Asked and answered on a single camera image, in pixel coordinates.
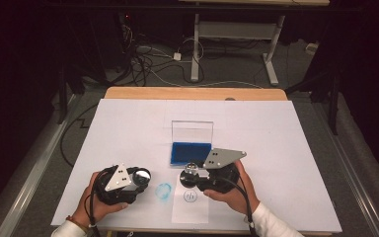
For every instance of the person's white sleeve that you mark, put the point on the person's white sleeve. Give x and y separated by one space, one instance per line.
273 223
67 230

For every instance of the white metal desk frame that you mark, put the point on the white metal desk frame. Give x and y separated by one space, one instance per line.
233 30

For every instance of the round black stamp cap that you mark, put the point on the round black stamp cap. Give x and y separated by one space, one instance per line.
142 177

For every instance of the black stamp with clear knob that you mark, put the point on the black stamp with clear knob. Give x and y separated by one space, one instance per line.
189 177

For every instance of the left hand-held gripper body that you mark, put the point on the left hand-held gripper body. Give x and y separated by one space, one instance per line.
118 179

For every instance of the white paper sheet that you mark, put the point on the white paper sheet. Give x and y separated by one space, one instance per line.
190 214

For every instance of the blue ink pad box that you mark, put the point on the blue ink pad box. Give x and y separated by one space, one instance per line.
187 153

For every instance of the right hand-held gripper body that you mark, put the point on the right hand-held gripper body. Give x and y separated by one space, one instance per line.
222 171

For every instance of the person's right hand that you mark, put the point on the person's right hand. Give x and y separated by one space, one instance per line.
240 197

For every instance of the black metal stand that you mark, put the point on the black metal stand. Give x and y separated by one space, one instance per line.
62 105

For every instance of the grey round table grommet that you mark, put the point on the grey round table grommet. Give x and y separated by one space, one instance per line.
230 98

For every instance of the large white board sheet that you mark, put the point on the large white board sheet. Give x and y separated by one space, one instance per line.
276 125

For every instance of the white power adapter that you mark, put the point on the white power adapter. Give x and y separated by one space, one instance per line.
177 56

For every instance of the small clear blue cap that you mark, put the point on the small clear blue cap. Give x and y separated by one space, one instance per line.
159 194

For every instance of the person's left hand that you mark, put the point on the person's left hand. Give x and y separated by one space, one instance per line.
89 207

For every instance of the white floor socket box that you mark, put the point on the white floor socket box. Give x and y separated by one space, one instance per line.
312 48

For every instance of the aluminium rail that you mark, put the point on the aluminium rail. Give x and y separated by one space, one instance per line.
29 187
352 177

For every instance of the person's right white sleeve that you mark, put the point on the person's right white sleeve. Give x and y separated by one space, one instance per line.
273 223

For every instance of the person's left white sleeve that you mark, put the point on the person's left white sleeve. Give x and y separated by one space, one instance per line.
67 230

